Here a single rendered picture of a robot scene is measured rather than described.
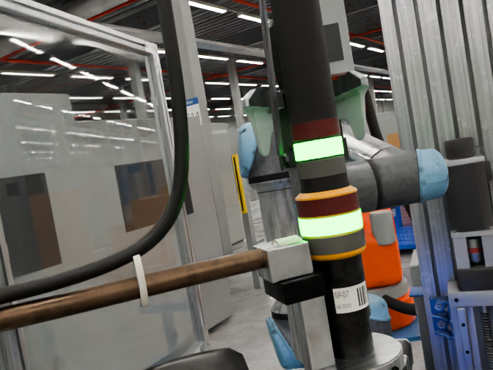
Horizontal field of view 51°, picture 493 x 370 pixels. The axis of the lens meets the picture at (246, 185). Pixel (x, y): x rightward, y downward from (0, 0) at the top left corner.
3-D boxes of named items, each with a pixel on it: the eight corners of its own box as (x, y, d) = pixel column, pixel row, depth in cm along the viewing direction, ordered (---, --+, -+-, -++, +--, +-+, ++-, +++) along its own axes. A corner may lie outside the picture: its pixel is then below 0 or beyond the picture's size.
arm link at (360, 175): (384, 227, 70) (371, 147, 70) (304, 241, 69) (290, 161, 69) (365, 220, 78) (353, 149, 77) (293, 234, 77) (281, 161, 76)
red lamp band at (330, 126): (304, 140, 33) (301, 122, 33) (285, 144, 37) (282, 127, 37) (350, 133, 34) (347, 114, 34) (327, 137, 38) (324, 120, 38)
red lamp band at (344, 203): (314, 219, 33) (311, 201, 33) (288, 216, 37) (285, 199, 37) (372, 207, 34) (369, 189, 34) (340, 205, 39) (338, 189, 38)
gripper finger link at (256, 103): (260, 157, 43) (301, 150, 51) (247, 86, 43) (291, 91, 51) (228, 162, 45) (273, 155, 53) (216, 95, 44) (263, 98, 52)
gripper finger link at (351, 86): (401, 133, 43) (351, 141, 52) (390, 62, 42) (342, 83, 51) (368, 139, 42) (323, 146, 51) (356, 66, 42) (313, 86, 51)
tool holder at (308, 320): (304, 411, 31) (278, 255, 31) (265, 371, 38) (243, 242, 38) (426, 369, 34) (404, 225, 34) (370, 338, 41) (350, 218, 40)
